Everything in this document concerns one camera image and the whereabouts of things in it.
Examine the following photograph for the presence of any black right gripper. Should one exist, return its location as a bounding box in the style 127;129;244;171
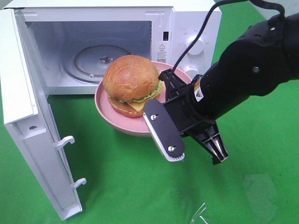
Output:
158;69;229;165

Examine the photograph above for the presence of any pink round plate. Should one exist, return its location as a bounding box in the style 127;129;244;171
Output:
94;62;192;137

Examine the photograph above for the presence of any burger with lettuce and cheese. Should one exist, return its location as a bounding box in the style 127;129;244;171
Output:
102;55;165;118

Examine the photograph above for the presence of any white microwave door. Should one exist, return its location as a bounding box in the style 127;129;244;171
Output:
0;9;86;220

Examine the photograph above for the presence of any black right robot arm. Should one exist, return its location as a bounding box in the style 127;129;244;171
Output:
155;14;299;164

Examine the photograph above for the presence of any white lower timer knob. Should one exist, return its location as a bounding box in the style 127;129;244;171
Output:
183;65;199;79

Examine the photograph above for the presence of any white upper power knob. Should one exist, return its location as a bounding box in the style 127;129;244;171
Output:
185;35;205;56

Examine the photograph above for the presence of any white microwave oven body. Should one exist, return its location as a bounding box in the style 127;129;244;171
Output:
3;0;214;95

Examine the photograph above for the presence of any black camera cable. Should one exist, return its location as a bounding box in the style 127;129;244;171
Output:
167;0;286;81

